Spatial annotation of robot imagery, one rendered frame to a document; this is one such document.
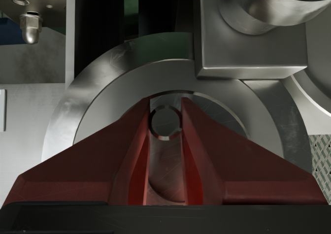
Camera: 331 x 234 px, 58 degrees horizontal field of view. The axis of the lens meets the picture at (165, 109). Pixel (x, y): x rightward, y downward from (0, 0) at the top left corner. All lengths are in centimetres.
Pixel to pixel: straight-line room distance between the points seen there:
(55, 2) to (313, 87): 40
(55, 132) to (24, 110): 37
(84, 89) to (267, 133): 10
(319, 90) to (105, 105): 12
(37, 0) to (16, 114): 19
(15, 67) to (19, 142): 268
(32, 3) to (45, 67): 297
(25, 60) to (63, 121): 314
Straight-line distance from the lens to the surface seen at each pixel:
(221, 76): 16
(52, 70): 355
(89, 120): 17
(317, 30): 21
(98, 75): 17
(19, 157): 55
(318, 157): 40
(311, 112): 20
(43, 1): 51
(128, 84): 16
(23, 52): 331
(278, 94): 18
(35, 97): 54
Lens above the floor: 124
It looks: 6 degrees down
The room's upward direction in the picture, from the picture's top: 179 degrees clockwise
